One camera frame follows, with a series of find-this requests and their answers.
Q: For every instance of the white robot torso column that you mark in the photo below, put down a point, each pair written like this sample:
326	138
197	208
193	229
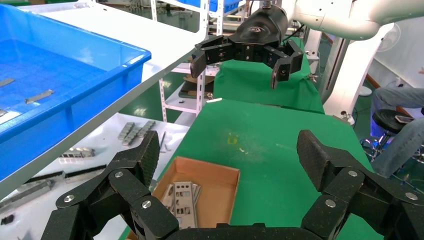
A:
354	73

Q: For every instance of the green cloth on neighbour table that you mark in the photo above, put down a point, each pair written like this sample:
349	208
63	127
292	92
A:
251	86

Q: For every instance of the white metal shelf rack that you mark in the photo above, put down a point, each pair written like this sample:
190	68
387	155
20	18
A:
202	89

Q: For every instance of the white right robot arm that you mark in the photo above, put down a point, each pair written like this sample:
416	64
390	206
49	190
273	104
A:
348	16

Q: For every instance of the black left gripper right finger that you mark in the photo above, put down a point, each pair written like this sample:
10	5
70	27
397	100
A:
348	192

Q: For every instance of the white paper sheet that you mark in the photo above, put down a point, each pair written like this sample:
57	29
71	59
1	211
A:
99	155

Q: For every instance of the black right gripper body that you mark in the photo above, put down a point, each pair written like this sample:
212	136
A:
261	30

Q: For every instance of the smartphone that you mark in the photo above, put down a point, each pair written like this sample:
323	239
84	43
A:
404	119

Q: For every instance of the black padded stool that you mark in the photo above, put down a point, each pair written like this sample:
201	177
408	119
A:
386	121

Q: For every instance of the open metal tray bracket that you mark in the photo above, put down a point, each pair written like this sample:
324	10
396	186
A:
26	195

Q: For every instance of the white fan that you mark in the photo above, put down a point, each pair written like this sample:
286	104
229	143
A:
389	38

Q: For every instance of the brown cardboard box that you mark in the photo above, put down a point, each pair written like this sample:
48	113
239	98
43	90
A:
215	192

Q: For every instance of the person in blue jeans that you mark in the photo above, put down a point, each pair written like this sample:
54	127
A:
400	142

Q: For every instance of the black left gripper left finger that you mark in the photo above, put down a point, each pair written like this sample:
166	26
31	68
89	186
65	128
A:
132	185

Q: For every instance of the silver metal io shield plate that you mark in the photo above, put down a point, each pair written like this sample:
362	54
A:
168	198
198	193
185	205

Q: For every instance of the blue plastic tray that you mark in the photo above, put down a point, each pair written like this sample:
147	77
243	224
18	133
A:
82	82

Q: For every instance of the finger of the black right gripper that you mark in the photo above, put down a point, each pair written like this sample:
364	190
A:
288	61
212	53

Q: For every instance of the long narrow metal strip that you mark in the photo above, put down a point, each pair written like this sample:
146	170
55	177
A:
86	173

